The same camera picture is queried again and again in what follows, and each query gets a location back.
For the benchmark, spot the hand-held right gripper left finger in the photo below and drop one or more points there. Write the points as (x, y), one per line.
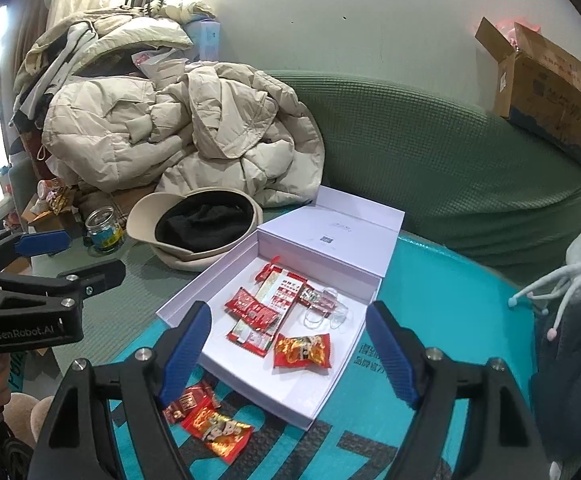
(185, 360)

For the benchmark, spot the pile of cream clothes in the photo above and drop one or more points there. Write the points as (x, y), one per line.
(135, 30)

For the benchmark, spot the small red packet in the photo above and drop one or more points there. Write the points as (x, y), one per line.
(306, 297)

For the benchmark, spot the glass jar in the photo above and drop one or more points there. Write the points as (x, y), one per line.
(103, 232)

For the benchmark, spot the green sofa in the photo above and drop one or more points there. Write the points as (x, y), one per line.
(420, 150)

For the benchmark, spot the clear plastic wrapper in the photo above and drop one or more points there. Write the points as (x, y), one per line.
(330, 312)

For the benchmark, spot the beige cap with black lining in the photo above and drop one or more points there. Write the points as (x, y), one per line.
(195, 230)

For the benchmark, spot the light blue container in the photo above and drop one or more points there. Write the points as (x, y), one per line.
(205, 40)

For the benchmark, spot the beige puffer jacket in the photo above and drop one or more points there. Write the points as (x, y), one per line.
(195, 125)

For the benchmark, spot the red yellow candy packet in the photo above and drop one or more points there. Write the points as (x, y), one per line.
(303, 351)

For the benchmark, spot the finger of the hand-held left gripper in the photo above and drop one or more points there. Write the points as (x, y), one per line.
(43, 242)
(95, 275)

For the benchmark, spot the red yellow snack packet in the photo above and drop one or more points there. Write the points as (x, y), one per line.
(218, 432)

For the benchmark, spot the red sauce packet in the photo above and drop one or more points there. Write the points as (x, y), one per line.
(263, 316)

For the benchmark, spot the pink plastic bag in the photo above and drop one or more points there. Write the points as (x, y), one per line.
(530, 26)

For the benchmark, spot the cardboard box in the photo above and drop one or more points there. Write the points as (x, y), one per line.
(545, 95)

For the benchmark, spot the teal printed mat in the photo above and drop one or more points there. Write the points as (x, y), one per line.
(445, 285)

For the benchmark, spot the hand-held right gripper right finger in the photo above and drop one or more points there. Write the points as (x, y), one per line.
(390, 355)

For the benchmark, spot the long red white packet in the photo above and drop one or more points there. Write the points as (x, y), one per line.
(253, 342)
(288, 290)

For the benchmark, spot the white gift box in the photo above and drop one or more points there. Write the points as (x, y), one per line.
(320, 390)

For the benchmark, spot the colourful snack packets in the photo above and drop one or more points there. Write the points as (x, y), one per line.
(58, 197)

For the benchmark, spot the clear plastic bag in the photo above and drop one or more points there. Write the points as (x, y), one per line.
(158, 62)

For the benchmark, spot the person's dark pants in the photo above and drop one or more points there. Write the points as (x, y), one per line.
(575, 385)

